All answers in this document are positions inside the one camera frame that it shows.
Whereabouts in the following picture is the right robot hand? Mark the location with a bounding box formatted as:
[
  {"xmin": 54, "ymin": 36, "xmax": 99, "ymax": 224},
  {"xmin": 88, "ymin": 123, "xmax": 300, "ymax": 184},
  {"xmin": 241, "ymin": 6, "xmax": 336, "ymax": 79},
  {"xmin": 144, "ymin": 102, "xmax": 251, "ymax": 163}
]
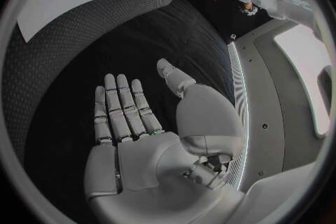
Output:
[{"xmin": 82, "ymin": 57, "xmax": 246, "ymax": 224}]

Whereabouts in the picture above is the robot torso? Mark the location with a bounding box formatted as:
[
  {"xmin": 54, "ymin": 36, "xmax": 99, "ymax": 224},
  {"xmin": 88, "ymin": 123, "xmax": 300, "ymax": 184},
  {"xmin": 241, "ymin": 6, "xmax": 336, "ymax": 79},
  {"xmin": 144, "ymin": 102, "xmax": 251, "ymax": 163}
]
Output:
[{"xmin": 226, "ymin": 20, "xmax": 335, "ymax": 195}]

